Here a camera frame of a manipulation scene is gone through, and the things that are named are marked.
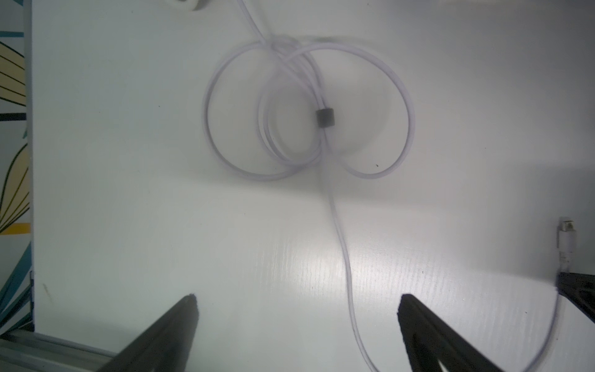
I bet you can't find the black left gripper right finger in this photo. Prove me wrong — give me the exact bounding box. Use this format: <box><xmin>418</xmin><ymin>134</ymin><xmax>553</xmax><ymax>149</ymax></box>
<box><xmin>398</xmin><ymin>294</ymin><xmax>500</xmax><ymax>371</ymax></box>

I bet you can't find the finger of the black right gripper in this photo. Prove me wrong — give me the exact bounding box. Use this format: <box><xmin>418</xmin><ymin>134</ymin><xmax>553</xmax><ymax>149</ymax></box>
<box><xmin>556</xmin><ymin>272</ymin><xmax>595</xmax><ymax>322</ymax></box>

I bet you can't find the white charging cable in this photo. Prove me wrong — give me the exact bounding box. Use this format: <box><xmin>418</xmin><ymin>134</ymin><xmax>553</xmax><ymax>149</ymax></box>
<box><xmin>202</xmin><ymin>0</ymin><xmax>578</xmax><ymax>372</ymax></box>

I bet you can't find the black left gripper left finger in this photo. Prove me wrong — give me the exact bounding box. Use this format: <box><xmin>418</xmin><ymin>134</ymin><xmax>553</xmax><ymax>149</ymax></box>
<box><xmin>100</xmin><ymin>294</ymin><xmax>199</xmax><ymax>371</ymax></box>

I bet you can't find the aluminium front rail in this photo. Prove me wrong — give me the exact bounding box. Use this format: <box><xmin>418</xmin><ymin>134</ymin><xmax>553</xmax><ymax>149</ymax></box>
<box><xmin>1</xmin><ymin>330</ymin><xmax>116</xmax><ymax>371</ymax></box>

